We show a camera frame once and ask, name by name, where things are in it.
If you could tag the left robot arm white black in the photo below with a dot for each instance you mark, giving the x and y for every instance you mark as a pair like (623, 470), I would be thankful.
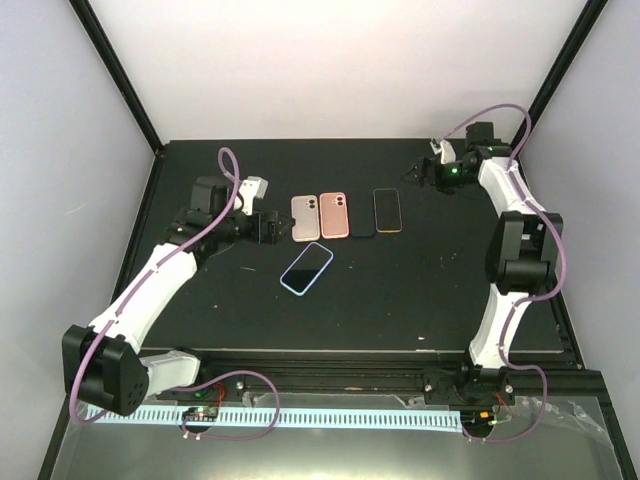
(102, 364)

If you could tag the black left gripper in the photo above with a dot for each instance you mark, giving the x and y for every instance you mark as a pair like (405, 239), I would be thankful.
(273, 235)

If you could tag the phone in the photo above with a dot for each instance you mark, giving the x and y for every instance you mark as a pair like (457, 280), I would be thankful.
(334, 222)
(305, 213)
(305, 270)

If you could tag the right black frame post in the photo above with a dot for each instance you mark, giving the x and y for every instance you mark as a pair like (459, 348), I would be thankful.
(573, 43)

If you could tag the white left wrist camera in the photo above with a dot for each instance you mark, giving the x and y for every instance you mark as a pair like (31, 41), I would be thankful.
(251, 189)

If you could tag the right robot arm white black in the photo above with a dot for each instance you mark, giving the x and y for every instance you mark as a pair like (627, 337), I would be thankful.
(522, 254)

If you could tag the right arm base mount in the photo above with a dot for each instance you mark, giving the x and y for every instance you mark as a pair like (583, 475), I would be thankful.
(464, 386)

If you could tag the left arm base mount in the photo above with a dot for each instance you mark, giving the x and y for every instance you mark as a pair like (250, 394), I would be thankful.
(203, 389)

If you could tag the white slotted cable duct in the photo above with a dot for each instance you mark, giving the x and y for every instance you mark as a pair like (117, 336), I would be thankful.
(293, 418)

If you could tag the black frame post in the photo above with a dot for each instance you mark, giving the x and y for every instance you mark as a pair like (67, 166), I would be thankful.
(573, 43)
(101, 43)

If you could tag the phone in blue case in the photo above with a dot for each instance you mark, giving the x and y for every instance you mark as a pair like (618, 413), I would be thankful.
(305, 270)

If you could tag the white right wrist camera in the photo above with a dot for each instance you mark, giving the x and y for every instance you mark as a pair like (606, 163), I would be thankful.
(443, 150)

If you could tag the left black frame post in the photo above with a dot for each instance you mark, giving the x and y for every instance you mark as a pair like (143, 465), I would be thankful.
(101, 43)

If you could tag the black smartphone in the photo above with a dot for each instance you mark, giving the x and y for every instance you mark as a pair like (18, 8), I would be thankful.
(387, 210)
(361, 216)

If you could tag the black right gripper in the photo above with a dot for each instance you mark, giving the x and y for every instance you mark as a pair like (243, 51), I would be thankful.
(423, 165)

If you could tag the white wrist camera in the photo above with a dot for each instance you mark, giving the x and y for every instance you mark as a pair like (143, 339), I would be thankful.
(443, 150)
(251, 189)

